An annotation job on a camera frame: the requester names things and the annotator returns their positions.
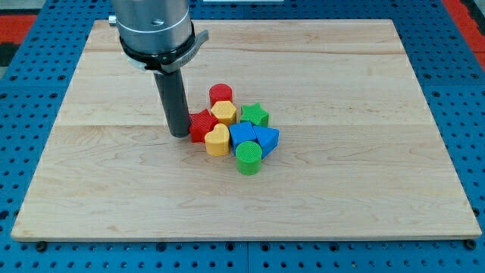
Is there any yellow hexagon block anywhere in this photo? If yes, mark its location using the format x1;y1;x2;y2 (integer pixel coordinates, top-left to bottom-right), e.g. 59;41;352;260
211;101;237;127

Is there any green star block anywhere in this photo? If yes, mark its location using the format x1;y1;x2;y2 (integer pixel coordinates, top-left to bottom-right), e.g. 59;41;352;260
239;102;270;127

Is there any light wooden board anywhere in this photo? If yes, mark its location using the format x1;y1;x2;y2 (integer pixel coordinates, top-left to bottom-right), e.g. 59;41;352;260
11;20;482;242

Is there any red cylinder block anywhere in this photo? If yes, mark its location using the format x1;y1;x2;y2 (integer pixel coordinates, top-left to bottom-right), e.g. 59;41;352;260
208;83;233;106

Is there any black clamp ring mount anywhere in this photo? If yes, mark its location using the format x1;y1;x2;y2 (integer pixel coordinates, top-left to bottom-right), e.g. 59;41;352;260
119;25;209;74

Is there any red star block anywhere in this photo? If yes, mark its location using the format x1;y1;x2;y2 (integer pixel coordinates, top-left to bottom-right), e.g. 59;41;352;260
189;109;218;143

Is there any green cylinder block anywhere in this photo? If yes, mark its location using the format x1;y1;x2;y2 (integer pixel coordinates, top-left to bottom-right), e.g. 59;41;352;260
236;141;262;175

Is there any yellow heart block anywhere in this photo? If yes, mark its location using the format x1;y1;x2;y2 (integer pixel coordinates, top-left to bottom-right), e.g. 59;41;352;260
205;124;230;156

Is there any blue triangle block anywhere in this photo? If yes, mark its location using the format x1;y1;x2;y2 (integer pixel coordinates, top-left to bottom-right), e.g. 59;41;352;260
253;125;280;159

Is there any blue cube block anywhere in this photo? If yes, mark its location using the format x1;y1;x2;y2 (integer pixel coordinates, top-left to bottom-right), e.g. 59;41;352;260
229;121;257;152

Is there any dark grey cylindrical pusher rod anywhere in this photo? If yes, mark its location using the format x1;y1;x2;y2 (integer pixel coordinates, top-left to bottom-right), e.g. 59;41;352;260
154;70;190;138

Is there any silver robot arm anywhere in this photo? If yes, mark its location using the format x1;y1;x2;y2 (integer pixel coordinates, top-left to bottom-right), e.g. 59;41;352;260
110;0;209;138

